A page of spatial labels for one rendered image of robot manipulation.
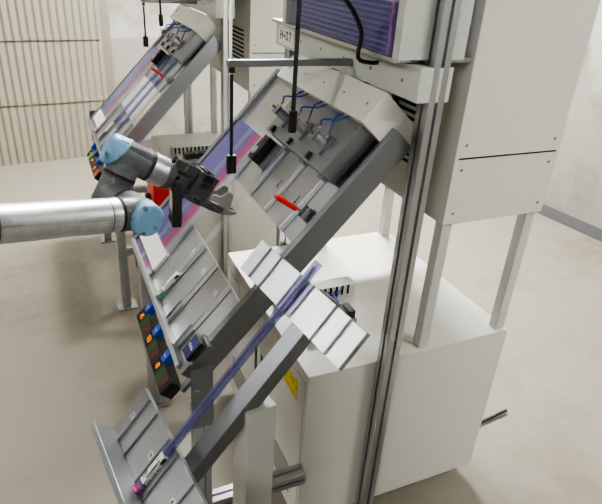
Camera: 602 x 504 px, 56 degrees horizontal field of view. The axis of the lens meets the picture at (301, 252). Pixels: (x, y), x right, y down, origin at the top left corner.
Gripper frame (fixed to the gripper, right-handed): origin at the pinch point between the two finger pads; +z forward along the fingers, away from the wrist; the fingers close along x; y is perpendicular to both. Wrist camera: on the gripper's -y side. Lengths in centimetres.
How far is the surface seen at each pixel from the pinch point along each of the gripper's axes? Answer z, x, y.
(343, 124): 1.9, -22.0, 34.3
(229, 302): -1.3, -25.8, -13.1
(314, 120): 1.4, -10.8, 31.7
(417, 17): -4, -34, 58
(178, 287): -3.4, -3.5, -23.4
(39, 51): -27, 337, -31
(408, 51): -1, -34, 52
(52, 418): 3, 44, -109
